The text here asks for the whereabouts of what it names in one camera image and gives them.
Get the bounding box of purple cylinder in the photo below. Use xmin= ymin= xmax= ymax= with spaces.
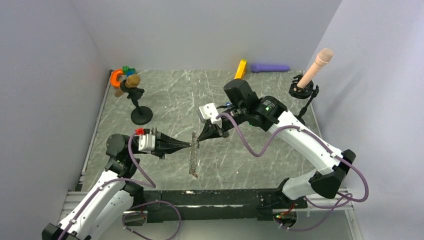
xmin=249 ymin=63 xmax=290 ymax=73

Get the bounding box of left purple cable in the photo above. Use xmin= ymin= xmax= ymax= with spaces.
xmin=56 ymin=131 xmax=182 ymax=240

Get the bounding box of brown microphone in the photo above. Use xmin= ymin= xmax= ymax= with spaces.
xmin=114 ymin=74 xmax=141 ymax=98

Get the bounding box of right black microphone stand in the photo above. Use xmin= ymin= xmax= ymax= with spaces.
xmin=288 ymin=74 xmax=320 ymax=125

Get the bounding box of orange horseshoe toy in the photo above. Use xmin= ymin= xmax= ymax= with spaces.
xmin=109 ymin=69 xmax=124 ymax=88

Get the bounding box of blue toy brick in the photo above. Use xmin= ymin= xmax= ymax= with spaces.
xmin=126 ymin=71 xmax=135 ymax=77

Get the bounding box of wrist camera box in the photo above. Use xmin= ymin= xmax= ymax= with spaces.
xmin=197 ymin=102 xmax=222 ymax=127
xmin=135 ymin=128 xmax=156 ymax=153

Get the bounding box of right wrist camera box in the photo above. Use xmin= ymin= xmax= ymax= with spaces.
xmin=197 ymin=102 xmax=222 ymax=127

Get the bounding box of beige microphone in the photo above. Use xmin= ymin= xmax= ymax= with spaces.
xmin=295 ymin=48 xmax=334 ymax=90

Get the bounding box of black microphone stand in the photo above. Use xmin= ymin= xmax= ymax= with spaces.
xmin=125 ymin=87 xmax=153 ymax=126
xmin=288 ymin=74 xmax=320 ymax=125

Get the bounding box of left black microphone stand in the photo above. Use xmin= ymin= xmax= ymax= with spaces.
xmin=125 ymin=87 xmax=153 ymax=126

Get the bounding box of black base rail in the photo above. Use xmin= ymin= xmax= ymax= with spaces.
xmin=123 ymin=188 xmax=308 ymax=226

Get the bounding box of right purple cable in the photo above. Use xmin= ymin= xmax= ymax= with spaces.
xmin=215 ymin=112 xmax=370 ymax=233

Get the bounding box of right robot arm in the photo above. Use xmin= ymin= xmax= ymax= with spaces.
xmin=197 ymin=79 xmax=356 ymax=208

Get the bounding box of silver chain ring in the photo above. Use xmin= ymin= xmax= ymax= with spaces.
xmin=188 ymin=132 xmax=200 ymax=179

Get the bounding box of purple cable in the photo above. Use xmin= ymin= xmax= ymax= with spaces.
xmin=215 ymin=112 xmax=370 ymax=233
xmin=56 ymin=131 xmax=182 ymax=240

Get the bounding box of green toy brick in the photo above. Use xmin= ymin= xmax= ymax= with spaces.
xmin=121 ymin=65 xmax=136 ymax=75

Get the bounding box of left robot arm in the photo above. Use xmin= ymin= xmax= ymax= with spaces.
xmin=41 ymin=128 xmax=192 ymax=240

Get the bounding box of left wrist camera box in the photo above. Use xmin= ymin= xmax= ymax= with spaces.
xmin=135 ymin=128 xmax=156 ymax=153

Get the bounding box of yellow block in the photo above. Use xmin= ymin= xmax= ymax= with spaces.
xmin=234 ymin=59 xmax=248 ymax=79

